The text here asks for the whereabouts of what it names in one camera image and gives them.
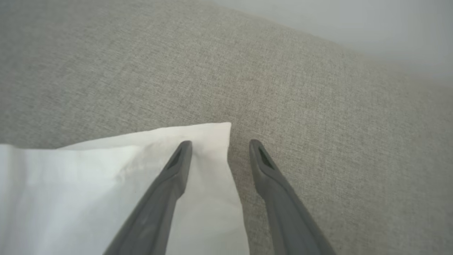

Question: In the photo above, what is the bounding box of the red and white basketball jersey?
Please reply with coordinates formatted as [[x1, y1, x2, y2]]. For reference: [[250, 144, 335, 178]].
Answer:
[[0, 122, 250, 255]]

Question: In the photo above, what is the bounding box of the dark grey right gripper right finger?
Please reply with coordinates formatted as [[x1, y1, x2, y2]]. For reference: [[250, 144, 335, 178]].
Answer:
[[248, 139, 337, 255]]

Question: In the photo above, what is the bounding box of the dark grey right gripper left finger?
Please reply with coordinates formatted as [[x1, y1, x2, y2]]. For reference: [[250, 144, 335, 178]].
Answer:
[[103, 140, 193, 255]]

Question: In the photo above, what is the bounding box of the grey fabric sofa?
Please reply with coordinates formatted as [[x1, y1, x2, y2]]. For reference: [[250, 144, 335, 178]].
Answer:
[[0, 0, 453, 255]]

